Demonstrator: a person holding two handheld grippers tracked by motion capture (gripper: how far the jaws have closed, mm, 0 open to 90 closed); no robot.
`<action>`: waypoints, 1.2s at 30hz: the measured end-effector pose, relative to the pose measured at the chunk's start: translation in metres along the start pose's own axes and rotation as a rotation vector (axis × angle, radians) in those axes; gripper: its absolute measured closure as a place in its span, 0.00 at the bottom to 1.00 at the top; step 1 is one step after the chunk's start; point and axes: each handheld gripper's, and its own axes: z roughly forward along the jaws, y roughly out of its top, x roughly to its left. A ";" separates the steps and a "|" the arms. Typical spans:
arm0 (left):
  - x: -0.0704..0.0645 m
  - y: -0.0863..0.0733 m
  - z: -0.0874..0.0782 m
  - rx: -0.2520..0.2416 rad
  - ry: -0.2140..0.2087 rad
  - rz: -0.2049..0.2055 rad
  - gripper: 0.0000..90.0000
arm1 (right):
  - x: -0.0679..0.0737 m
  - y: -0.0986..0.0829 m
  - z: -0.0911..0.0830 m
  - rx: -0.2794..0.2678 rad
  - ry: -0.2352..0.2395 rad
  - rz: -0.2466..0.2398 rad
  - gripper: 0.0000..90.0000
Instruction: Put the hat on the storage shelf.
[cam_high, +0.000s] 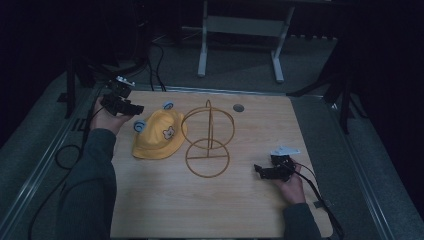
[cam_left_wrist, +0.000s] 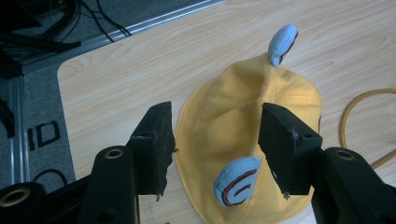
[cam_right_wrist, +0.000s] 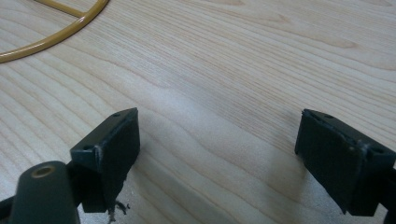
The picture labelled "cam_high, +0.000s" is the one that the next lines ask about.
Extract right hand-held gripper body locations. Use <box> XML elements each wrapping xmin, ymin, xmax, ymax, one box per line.
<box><xmin>263</xmin><ymin>145</ymin><xmax>302</xmax><ymax>183</ymax></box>

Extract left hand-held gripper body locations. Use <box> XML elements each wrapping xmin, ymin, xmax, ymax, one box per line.
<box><xmin>100</xmin><ymin>75</ymin><xmax>136</xmax><ymax>117</ymax></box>

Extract yellow bucket hat with ears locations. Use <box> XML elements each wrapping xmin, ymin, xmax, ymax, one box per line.
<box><xmin>131</xmin><ymin>100</ymin><xmax>189</xmax><ymax>161</ymax></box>

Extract person's left hand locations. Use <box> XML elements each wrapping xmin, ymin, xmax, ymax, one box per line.
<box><xmin>89</xmin><ymin>96</ymin><xmax>134</xmax><ymax>136</ymax></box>

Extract person's right hand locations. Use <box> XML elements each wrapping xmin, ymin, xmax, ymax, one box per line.
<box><xmin>273</xmin><ymin>165</ymin><xmax>308</xmax><ymax>206</ymax></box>

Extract black metal stand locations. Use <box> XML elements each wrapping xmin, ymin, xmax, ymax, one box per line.
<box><xmin>55</xmin><ymin>33</ymin><xmax>151</xmax><ymax>120</ymax></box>
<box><xmin>285</xmin><ymin>36</ymin><xmax>369</xmax><ymax>136</ymax></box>

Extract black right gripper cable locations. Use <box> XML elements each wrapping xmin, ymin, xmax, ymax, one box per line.
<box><xmin>291</xmin><ymin>161</ymin><xmax>346</xmax><ymax>240</ymax></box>

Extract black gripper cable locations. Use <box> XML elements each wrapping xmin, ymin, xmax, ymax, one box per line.
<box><xmin>291</xmin><ymin>161</ymin><xmax>346</xmax><ymax>240</ymax></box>
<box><xmin>27</xmin><ymin>96</ymin><xmax>105</xmax><ymax>240</ymax></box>

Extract black floor cables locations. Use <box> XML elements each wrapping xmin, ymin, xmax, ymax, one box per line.
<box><xmin>145</xmin><ymin>39</ymin><xmax>168</xmax><ymax>93</ymax></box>

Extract grey cable clip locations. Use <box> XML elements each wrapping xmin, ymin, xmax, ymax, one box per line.
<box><xmin>313</xmin><ymin>199</ymin><xmax>334</xmax><ymax>210</ymax></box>

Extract golden wire hat stand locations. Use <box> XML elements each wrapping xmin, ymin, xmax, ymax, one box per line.
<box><xmin>180</xmin><ymin>98</ymin><xmax>236</xmax><ymax>179</ymax></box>

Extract metal frame rail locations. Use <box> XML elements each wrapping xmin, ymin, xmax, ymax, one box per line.
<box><xmin>327</xmin><ymin>98</ymin><xmax>398</xmax><ymax>240</ymax></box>
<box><xmin>0</xmin><ymin>87</ymin><xmax>106</xmax><ymax>234</ymax></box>
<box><xmin>131</xmin><ymin>84</ymin><xmax>334</xmax><ymax>100</ymax></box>

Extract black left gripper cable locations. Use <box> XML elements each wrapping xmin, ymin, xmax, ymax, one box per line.
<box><xmin>27</xmin><ymin>96</ymin><xmax>105</xmax><ymax>240</ymax></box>

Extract white metal desk frame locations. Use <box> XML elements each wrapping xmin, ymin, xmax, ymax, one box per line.
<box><xmin>196</xmin><ymin>0</ymin><xmax>297</xmax><ymax>85</ymax></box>

